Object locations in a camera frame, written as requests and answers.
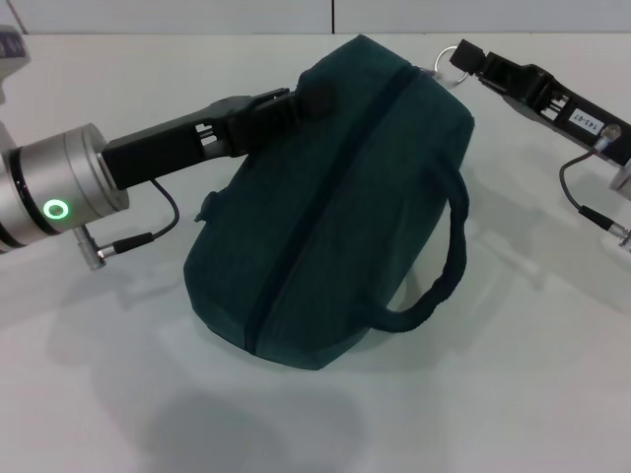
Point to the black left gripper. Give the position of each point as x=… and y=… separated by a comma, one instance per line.
x=162, y=148

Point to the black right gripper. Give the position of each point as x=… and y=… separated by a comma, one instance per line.
x=577, y=118

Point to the dark teal insulated lunch bag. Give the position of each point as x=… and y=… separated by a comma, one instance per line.
x=345, y=197

